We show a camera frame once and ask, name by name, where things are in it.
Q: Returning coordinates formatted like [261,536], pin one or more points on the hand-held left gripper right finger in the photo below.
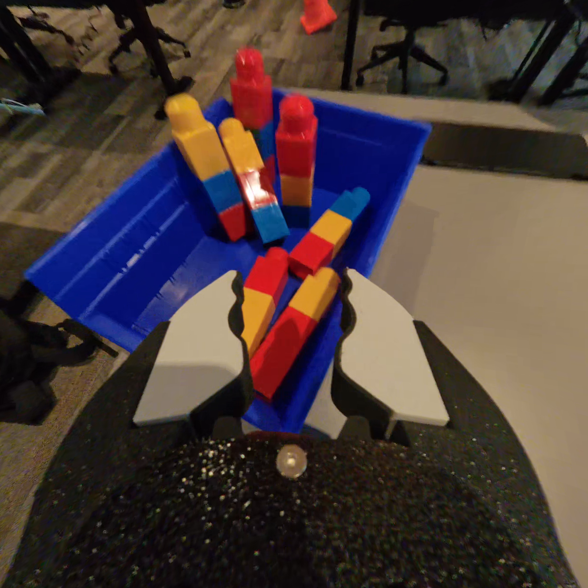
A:
[390,363]

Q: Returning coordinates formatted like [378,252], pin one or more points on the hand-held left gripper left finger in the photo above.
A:
[193,363]

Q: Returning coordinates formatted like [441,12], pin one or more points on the blue plastic bin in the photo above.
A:
[138,257]

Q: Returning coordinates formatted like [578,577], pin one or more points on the pile of mega block stacks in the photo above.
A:
[294,147]

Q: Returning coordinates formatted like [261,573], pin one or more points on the black office chair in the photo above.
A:
[151,41]
[404,50]

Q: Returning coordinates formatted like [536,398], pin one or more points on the orange traffic cone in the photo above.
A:
[318,16]

